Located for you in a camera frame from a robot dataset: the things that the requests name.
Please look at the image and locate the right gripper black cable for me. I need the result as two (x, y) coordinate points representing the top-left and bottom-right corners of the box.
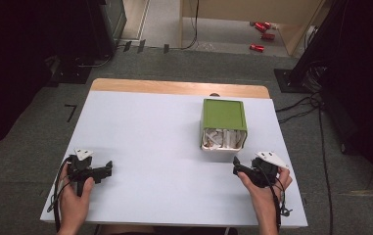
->
(261, 165), (294, 233)

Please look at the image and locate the person's left hand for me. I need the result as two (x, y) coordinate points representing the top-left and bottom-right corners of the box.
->
(58, 164), (94, 229)

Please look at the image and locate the black floor base plate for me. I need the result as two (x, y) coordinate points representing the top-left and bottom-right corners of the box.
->
(50, 58), (93, 86)

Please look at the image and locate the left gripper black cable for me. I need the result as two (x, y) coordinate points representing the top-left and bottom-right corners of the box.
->
(46, 156), (72, 232)

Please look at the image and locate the white table cover sheet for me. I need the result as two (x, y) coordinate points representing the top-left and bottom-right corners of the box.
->
(39, 90), (308, 228)

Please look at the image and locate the black curved floor cable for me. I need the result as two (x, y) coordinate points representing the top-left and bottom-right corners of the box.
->
(74, 53), (113, 69)

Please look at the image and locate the person's right hand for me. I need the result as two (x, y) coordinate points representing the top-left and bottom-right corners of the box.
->
(237, 165), (294, 218)

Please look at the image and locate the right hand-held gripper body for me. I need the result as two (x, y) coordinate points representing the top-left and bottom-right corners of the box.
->
(251, 151), (290, 189)

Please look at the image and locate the white paper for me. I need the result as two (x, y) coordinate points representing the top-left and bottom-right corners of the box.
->
(202, 128), (245, 151)

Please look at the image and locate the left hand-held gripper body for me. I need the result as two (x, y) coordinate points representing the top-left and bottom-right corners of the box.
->
(66, 148), (95, 198)

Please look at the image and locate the light wooden furniture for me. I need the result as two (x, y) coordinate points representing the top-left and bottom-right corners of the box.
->
(178, 0), (326, 57)

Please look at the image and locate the long black floor cable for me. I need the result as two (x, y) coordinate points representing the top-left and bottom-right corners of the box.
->
(316, 97), (336, 235)

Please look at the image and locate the dark cabinet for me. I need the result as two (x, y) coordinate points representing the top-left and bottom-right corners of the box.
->
(87, 0), (128, 58)

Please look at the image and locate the black stand with base plate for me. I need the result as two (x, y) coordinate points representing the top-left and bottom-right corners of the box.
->
(273, 0), (347, 95)

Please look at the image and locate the green box with white rim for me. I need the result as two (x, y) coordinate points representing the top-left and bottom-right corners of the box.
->
(200, 98), (249, 154)

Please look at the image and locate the black floor cable bundle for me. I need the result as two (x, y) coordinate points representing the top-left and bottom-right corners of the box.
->
(274, 92), (323, 125)

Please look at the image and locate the black hanging cable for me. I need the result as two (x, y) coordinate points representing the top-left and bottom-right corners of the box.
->
(168, 0), (200, 51)

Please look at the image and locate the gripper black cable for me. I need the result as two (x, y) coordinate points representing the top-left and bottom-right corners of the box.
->
(46, 156), (72, 232)
(261, 165), (294, 233)

